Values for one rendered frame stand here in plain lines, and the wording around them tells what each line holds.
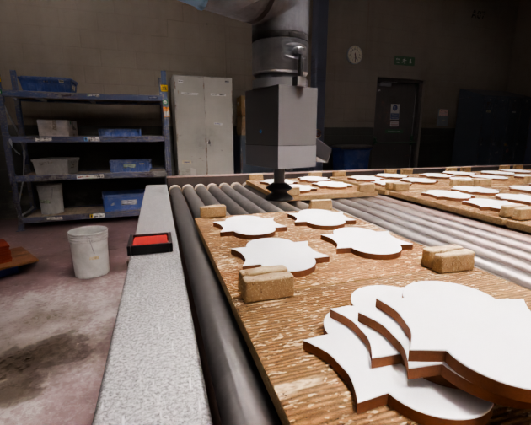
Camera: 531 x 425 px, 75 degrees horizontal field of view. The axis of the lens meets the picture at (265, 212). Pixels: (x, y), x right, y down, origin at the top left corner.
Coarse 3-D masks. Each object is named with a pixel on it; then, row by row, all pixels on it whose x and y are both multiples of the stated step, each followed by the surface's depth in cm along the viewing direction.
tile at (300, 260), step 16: (256, 240) 57; (272, 240) 57; (288, 240) 57; (240, 256) 52; (256, 256) 50; (272, 256) 50; (288, 256) 50; (304, 256) 50; (320, 256) 50; (304, 272) 45
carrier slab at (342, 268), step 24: (264, 216) 79; (216, 240) 61; (240, 240) 61; (312, 240) 61; (408, 240) 61; (216, 264) 50; (240, 264) 50; (336, 264) 50; (360, 264) 50; (384, 264) 50; (408, 264) 50
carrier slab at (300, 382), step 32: (320, 288) 42; (352, 288) 42; (480, 288) 42; (512, 288) 42; (256, 320) 34; (288, 320) 34; (320, 320) 34; (256, 352) 30; (288, 352) 29; (288, 384) 26; (320, 384) 26; (288, 416) 23; (320, 416) 23; (352, 416) 23; (384, 416) 23; (512, 416) 23
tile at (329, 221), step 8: (288, 216) 77; (296, 216) 74; (304, 216) 74; (312, 216) 74; (320, 216) 74; (328, 216) 74; (336, 216) 74; (344, 216) 74; (296, 224) 70; (304, 224) 70; (312, 224) 68; (320, 224) 68; (328, 224) 68; (336, 224) 68; (344, 224) 69
